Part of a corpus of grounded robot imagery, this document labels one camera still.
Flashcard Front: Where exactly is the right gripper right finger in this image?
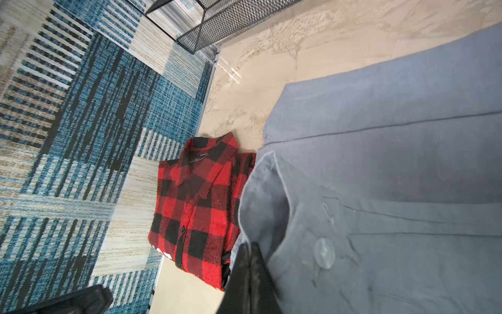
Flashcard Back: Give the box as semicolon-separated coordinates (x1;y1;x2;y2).
249;242;282;314

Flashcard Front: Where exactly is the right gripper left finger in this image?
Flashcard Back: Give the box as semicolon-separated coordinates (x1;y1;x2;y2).
217;243;250;314

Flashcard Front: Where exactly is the grey long sleeve shirt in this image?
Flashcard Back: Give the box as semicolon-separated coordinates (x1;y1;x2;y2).
239;24;501;313

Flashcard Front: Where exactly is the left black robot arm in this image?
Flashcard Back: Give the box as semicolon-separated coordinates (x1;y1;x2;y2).
10;285;113;314

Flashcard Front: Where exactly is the red black plaid folded shirt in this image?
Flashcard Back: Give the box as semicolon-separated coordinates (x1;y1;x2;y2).
148;132;256;290

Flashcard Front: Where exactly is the black wire shelf rack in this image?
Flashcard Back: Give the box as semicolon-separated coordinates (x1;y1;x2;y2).
169;0;298;54

